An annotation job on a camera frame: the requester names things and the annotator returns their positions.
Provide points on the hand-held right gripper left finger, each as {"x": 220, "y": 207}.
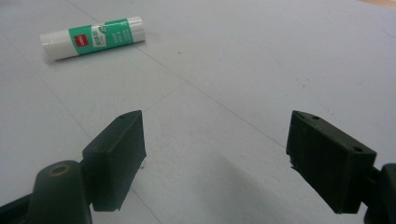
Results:
{"x": 115, "y": 155}

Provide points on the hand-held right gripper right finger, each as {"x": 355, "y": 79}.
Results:
{"x": 323, "y": 161}

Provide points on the white glue stick green label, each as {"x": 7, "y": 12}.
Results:
{"x": 93, "y": 37}

